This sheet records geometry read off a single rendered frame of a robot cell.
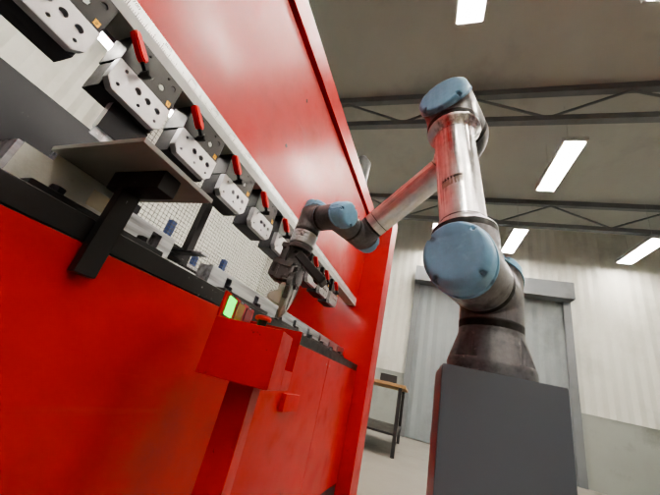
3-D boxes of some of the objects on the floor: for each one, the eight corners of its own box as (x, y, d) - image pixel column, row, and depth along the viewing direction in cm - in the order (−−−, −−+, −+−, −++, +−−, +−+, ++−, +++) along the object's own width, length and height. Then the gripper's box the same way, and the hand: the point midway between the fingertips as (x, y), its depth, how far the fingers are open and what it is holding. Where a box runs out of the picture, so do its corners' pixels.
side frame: (348, 506, 200) (395, 212, 292) (242, 464, 231) (314, 210, 323) (356, 497, 221) (398, 226, 313) (258, 459, 252) (322, 223, 344)
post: (74, 495, 135) (231, 152, 215) (67, 491, 137) (225, 152, 216) (84, 492, 139) (235, 157, 219) (78, 488, 141) (229, 157, 221)
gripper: (288, 248, 95) (261, 313, 87) (281, 236, 87) (251, 305, 79) (313, 255, 93) (289, 322, 85) (309, 243, 85) (281, 315, 77)
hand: (282, 313), depth 82 cm, fingers closed
